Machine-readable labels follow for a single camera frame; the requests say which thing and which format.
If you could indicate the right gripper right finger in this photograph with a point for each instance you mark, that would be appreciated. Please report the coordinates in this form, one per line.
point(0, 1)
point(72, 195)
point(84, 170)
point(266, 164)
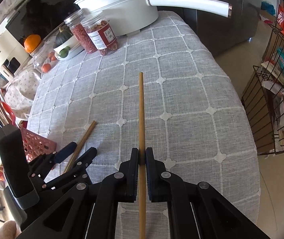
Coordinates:
point(155, 184)

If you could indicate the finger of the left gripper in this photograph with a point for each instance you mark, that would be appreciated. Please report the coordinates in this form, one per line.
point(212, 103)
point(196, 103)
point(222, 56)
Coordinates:
point(65, 152)
point(87, 158)

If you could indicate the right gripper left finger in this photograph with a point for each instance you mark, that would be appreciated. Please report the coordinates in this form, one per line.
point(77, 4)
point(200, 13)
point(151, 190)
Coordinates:
point(130, 170)

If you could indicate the red plastic spoon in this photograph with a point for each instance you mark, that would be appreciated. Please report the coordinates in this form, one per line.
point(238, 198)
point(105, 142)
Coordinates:
point(9, 112)

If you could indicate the left hand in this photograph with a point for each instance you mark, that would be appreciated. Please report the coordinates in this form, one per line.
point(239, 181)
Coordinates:
point(9, 230)

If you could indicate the pink plastic basket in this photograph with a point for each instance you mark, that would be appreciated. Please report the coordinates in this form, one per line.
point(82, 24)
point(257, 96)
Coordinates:
point(35, 145)

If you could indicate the dotted white cloth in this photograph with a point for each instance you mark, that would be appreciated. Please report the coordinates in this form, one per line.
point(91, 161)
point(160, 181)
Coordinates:
point(19, 93)

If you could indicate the grey checked tablecloth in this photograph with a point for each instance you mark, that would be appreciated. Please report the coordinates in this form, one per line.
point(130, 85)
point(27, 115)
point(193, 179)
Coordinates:
point(194, 120)

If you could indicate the glass jar with tangerines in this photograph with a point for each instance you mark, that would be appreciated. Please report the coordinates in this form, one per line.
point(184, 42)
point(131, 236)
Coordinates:
point(42, 55)

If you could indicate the white bowl green knob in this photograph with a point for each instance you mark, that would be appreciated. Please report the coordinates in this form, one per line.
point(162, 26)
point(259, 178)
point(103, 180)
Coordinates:
point(68, 49)

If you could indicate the large orange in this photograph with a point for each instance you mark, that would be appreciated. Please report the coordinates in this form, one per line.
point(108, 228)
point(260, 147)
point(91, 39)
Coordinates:
point(32, 42)

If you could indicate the green pumpkin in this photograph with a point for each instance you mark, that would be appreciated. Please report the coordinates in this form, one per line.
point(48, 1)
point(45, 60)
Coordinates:
point(63, 35)

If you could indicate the cream air fryer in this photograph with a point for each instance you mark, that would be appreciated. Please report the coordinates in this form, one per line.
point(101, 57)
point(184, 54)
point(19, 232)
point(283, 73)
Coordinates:
point(12, 55)

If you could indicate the dried fruit jar labelled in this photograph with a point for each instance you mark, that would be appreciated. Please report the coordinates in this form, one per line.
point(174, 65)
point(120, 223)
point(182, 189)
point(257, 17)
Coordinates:
point(100, 32)

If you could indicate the goji berry jar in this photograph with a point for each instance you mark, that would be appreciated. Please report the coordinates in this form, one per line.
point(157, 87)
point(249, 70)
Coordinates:
point(74, 23)

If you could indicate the black microwave oven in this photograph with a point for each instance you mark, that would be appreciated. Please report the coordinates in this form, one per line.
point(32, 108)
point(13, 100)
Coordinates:
point(39, 17)

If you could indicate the white electric pot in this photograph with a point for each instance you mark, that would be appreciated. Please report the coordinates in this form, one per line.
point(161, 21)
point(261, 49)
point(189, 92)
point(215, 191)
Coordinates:
point(129, 16)

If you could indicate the grey refrigerator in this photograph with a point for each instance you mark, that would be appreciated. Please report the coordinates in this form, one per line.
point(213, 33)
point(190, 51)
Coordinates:
point(220, 24)

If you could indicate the black wire rack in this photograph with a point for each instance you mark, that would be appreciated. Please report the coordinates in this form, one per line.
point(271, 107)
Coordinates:
point(263, 97)

